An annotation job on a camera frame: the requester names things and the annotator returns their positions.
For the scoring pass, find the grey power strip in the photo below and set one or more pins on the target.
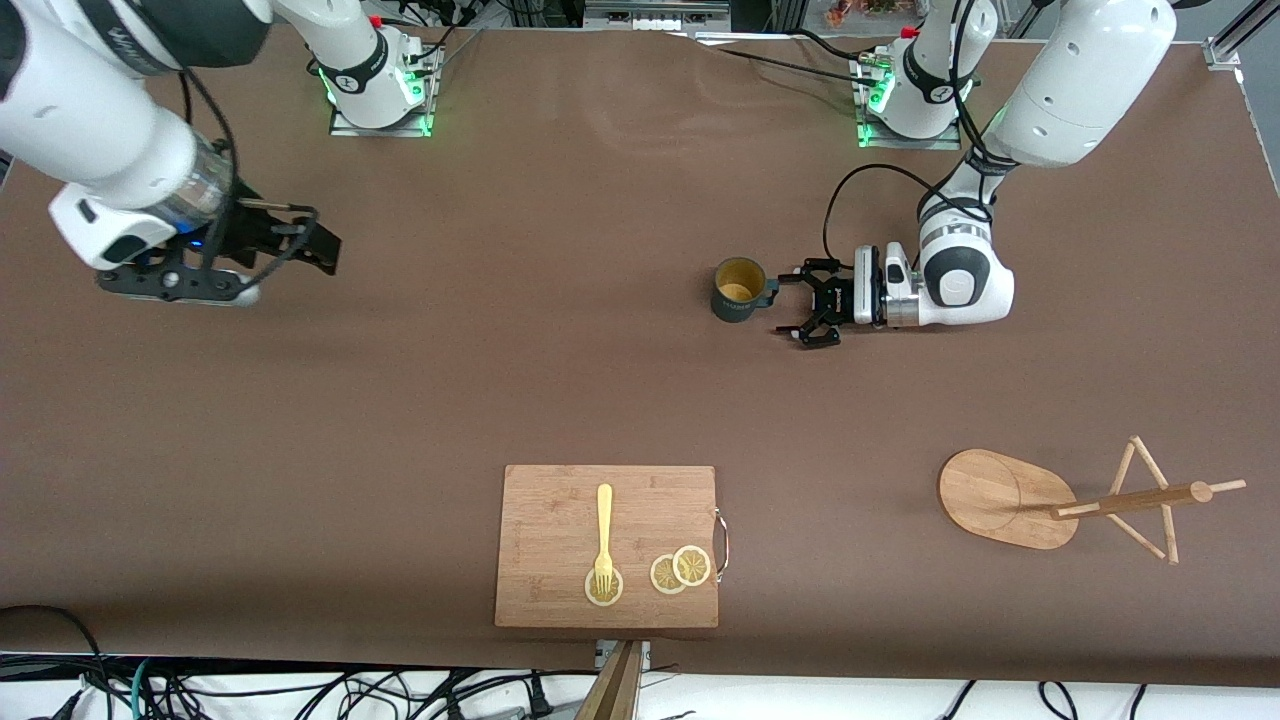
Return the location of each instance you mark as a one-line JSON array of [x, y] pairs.
[[650, 17]]

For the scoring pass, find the teal cup yellow inside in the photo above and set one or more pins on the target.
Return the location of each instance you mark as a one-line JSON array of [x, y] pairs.
[[735, 305]]

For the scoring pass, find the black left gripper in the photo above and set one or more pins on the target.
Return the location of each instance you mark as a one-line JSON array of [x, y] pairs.
[[838, 300]]

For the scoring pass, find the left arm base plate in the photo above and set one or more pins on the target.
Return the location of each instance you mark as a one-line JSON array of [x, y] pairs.
[[945, 143]]

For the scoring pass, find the bamboo cutting board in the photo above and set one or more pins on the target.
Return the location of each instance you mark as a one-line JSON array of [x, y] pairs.
[[550, 520]]

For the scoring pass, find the aluminium cell frame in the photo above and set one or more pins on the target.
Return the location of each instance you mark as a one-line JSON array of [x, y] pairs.
[[1225, 50]]

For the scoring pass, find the lemon slice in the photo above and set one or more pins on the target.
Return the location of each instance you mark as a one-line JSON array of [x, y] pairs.
[[691, 566], [661, 578], [616, 591]]

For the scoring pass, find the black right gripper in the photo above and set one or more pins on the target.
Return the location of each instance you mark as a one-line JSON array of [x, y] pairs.
[[252, 233]]

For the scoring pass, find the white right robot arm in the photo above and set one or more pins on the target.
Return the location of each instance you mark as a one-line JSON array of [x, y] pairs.
[[90, 120]]

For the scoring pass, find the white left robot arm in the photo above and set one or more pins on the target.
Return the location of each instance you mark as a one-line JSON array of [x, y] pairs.
[[1080, 80]]

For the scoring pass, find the small metal bracket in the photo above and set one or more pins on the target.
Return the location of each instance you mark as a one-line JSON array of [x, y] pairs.
[[646, 655]]

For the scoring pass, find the wooden cup rack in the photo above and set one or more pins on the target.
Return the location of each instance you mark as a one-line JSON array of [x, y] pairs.
[[990, 495]]

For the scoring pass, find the wooden post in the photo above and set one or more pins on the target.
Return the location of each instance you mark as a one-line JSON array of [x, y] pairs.
[[615, 695]]

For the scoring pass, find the yellow plastic fork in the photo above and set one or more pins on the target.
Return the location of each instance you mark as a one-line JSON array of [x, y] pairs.
[[604, 520]]

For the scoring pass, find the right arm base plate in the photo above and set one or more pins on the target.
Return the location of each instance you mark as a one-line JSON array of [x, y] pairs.
[[422, 95]]

